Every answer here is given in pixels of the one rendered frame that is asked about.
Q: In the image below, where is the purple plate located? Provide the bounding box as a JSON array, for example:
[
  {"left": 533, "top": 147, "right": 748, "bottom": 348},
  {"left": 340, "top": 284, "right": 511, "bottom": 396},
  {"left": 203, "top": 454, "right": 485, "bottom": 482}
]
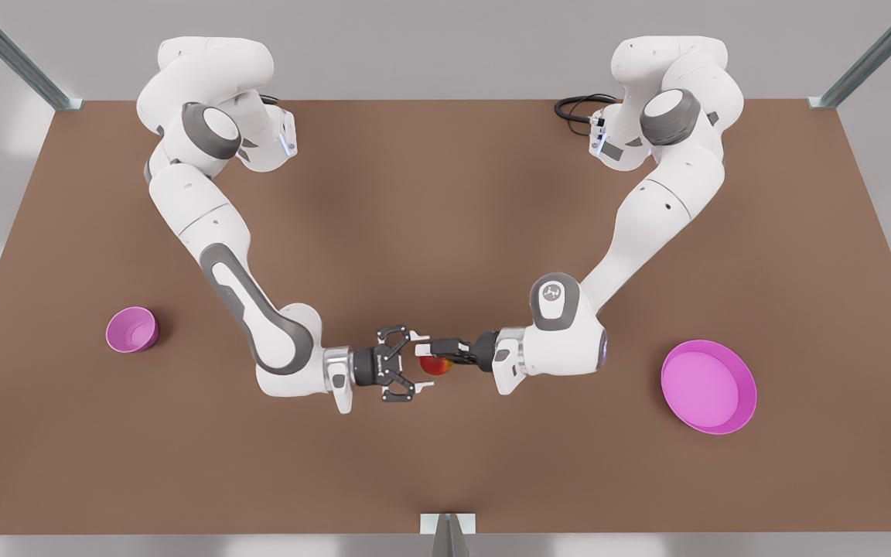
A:
[{"left": 661, "top": 339, "right": 758, "bottom": 436}]

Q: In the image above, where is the small purple bowl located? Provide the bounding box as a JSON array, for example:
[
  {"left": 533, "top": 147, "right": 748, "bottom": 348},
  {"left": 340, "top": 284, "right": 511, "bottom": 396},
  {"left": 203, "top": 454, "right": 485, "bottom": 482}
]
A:
[{"left": 106, "top": 306, "right": 159, "bottom": 354}]

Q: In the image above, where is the silver frame post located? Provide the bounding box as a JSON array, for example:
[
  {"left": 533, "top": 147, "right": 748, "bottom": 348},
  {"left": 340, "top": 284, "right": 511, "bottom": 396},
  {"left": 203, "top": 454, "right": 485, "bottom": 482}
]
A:
[
  {"left": 0, "top": 0, "right": 84, "bottom": 111},
  {"left": 807, "top": 0, "right": 891, "bottom": 109},
  {"left": 420, "top": 512, "right": 478, "bottom": 557}
]

